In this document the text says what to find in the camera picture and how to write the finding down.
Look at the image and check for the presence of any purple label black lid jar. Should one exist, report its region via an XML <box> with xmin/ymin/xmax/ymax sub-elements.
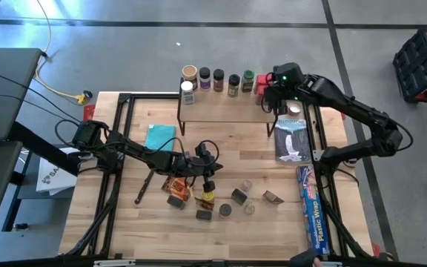
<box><xmin>198</xmin><ymin>66</ymin><xmax>212</xmax><ymax>93</ymax></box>

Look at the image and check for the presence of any Yellowstone waterfall book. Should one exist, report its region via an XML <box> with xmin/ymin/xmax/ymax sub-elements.
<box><xmin>274</xmin><ymin>114</ymin><xmax>313</xmax><ymax>164</ymax></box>

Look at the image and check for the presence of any black lid reddish spice jar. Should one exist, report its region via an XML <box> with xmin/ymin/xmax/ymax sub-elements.
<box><xmin>212</xmin><ymin>67</ymin><xmax>225</xmax><ymax>93</ymax></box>

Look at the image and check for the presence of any yellow plug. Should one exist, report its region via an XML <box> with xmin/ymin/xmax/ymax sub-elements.
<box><xmin>74</xmin><ymin>90</ymin><xmax>94</xmax><ymax>106</ymax></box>

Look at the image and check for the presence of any white paper bag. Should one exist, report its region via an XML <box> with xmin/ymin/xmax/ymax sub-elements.
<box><xmin>35</xmin><ymin>157</ymin><xmax>79</xmax><ymax>197</ymax></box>

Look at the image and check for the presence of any wooden shelf with black legs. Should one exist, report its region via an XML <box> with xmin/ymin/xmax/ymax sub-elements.
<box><xmin>176</xmin><ymin>76</ymin><xmax>278</xmax><ymax>138</ymax></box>

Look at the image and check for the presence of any brown orange Trader Joe's packet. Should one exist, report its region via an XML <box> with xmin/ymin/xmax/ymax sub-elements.
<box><xmin>193</xmin><ymin>196</ymin><xmax>215</xmax><ymax>211</ymax></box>

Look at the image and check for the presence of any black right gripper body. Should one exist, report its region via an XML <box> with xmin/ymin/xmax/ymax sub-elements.
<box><xmin>262</xmin><ymin>62</ymin><xmax>305</xmax><ymax>114</ymax></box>

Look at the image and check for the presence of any red black tool case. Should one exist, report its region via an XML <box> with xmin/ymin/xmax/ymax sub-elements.
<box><xmin>392</xmin><ymin>27</ymin><xmax>427</xmax><ymax>104</ymax></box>

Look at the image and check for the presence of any white lid clear spice jar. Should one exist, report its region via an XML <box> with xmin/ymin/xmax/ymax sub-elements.
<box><xmin>180</xmin><ymin>80</ymin><xmax>196</xmax><ymax>106</ymax></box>

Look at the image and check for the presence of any blue plastic wrap box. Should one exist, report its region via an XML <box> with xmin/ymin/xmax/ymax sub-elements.
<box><xmin>295</xmin><ymin>164</ymin><xmax>332</xmax><ymax>257</ymax></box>

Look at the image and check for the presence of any green lid glass spice jar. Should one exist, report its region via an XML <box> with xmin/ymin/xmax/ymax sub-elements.
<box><xmin>241</xmin><ymin>69</ymin><xmax>256</xmax><ymax>93</ymax></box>

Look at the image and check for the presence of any orange taco seasoning packet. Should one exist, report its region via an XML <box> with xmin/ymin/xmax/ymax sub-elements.
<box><xmin>160</xmin><ymin>176</ymin><xmax>194</xmax><ymax>202</ymax></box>

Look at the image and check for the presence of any green black pepper tin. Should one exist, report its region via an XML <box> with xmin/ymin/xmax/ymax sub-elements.
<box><xmin>166</xmin><ymin>194</ymin><xmax>187</xmax><ymax>211</ymax></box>
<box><xmin>195</xmin><ymin>209</ymin><xmax>214</xmax><ymax>222</ymax></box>
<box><xmin>230</xmin><ymin>188</ymin><xmax>249</xmax><ymax>207</ymax></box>

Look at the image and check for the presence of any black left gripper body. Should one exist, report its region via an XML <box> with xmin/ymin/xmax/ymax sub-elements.
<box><xmin>174</xmin><ymin>153</ymin><xmax>215</xmax><ymax>179</ymax></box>

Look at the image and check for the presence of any black metal rig frame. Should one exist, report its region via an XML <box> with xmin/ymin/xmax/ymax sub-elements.
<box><xmin>59</xmin><ymin>91</ymin><xmax>377</xmax><ymax>267</ymax></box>

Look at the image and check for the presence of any yellow power cable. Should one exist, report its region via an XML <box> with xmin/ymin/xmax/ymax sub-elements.
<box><xmin>33</xmin><ymin>0</ymin><xmax>85</xmax><ymax>101</ymax></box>

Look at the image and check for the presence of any tan lid spice jar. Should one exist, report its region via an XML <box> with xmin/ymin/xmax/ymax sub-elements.
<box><xmin>182</xmin><ymin>65</ymin><xmax>199</xmax><ymax>90</ymax></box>

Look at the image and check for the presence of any black lid olive spice jar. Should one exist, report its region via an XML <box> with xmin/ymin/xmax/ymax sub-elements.
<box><xmin>227</xmin><ymin>73</ymin><xmax>241</xmax><ymax>98</ymax></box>

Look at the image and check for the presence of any black support beam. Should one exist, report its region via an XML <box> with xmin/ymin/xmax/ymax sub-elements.
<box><xmin>7</xmin><ymin>121</ymin><xmax>82</xmax><ymax>176</ymax></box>

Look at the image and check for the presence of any person's forearm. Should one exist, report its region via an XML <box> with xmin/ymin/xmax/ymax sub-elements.
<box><xmin>288</xmin><ymin>247</ymin><xmax>315</xmax><ymax>267</ymax></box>

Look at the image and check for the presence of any brown packet with nutrition label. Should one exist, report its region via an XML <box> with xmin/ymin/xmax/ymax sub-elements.
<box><xmin>262</xmin><ymin>189</ymin><xmax>285</xmax><ymax>206</ymax></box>

